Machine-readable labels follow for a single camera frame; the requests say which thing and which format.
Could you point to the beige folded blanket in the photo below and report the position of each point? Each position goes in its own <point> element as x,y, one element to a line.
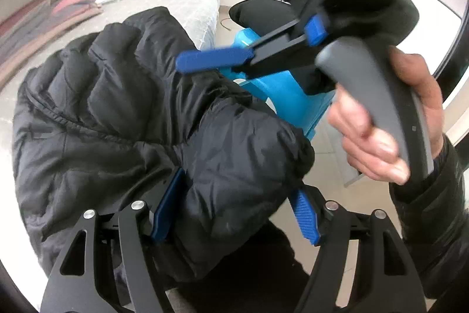
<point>16,61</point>

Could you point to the blue-grey folded blanket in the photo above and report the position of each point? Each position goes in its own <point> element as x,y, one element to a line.
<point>35,26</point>

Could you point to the black sleeved right forearm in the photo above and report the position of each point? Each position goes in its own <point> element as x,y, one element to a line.
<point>434,224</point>

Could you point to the blue plastic stool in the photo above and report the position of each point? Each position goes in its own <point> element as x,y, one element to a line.
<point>288,99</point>

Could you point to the maroon folded blanket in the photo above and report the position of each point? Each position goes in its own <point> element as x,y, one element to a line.
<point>31,9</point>

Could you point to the person's right hand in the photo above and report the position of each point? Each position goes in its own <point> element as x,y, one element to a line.
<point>387,106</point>

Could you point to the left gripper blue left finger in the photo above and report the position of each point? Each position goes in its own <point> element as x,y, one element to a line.
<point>163,198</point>

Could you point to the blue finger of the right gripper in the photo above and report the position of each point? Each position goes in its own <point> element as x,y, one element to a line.
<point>200,61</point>

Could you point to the grey checked bedspread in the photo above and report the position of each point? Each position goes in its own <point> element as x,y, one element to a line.
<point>198,18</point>

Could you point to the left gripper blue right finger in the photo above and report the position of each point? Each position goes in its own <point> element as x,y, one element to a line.
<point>307,205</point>

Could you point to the black puffer jacket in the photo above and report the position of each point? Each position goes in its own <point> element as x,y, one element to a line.
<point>108,117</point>

